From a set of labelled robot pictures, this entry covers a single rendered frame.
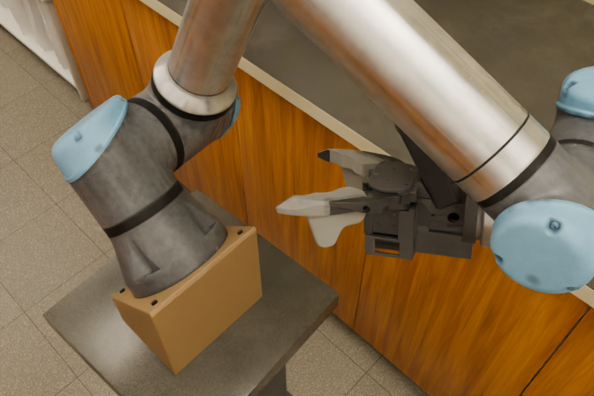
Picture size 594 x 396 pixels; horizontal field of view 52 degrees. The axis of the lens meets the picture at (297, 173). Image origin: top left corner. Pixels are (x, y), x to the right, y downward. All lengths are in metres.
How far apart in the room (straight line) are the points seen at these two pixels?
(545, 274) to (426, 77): 0.16
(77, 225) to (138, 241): 1.52
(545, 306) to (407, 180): 0.61
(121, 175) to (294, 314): 0.35
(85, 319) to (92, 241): 1.27
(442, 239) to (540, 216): 0.23
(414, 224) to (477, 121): 0.22
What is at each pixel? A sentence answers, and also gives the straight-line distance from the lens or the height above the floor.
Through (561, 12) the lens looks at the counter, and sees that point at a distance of 1.57.
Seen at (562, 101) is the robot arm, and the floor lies 1.42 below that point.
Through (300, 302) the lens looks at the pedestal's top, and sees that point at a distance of 0.95.
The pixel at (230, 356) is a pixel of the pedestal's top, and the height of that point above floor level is 0.94.
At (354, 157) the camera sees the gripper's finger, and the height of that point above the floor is 1.25.
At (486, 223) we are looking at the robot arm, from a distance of 0.62.
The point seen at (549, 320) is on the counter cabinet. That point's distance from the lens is 1.23.
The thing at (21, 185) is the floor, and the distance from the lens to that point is 2.50.
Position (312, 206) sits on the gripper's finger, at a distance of 0.61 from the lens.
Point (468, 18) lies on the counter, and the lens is 1.48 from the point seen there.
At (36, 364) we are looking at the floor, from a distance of 2.08.
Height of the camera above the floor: 1.78
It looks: 50 degrees down
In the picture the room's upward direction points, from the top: straight up
